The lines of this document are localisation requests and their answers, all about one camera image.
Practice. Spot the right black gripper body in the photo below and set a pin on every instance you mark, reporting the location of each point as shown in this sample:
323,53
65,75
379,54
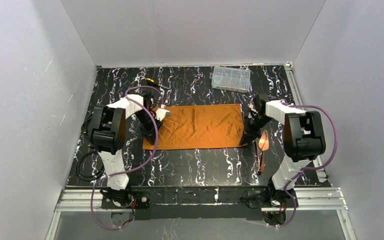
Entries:
251,127

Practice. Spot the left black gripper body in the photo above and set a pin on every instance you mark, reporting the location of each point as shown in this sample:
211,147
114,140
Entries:
148,127

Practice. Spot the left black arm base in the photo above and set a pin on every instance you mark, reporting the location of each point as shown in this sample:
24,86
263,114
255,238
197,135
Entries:
124,199

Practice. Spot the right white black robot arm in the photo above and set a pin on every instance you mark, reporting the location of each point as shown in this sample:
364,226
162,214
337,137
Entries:
303,140

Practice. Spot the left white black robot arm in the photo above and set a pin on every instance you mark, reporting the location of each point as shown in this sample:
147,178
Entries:
108,131

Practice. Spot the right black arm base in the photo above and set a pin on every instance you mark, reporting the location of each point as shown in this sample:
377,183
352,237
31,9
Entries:
266,197

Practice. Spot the copper fork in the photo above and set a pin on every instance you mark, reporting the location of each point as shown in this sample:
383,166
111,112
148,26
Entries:
258,157

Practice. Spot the copper cake server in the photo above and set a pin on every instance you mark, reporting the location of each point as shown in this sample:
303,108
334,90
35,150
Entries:
263,145

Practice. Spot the orange black screwdriver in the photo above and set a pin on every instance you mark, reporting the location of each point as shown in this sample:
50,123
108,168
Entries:
153,83

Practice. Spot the clear plastic parts box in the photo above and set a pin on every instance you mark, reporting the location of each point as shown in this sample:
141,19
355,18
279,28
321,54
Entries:
231,79

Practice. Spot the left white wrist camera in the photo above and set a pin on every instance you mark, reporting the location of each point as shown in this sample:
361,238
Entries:
162,112

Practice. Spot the aluminium frame rail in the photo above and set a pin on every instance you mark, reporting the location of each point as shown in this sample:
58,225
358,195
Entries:
203,213

